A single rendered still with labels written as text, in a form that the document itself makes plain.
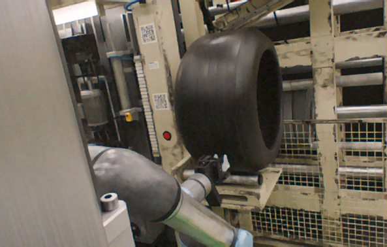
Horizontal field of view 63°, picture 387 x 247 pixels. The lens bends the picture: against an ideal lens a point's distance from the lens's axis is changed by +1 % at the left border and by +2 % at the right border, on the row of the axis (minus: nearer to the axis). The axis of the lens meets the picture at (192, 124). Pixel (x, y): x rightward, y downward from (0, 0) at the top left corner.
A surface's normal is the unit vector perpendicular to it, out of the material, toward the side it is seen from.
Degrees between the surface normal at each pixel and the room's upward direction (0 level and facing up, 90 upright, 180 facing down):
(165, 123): 90
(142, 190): 79
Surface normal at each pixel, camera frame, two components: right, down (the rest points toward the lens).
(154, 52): -0.45, 0.29
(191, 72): -0.46, -0.31
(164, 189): 0.67, -0.21
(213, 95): -0.47, -0.02
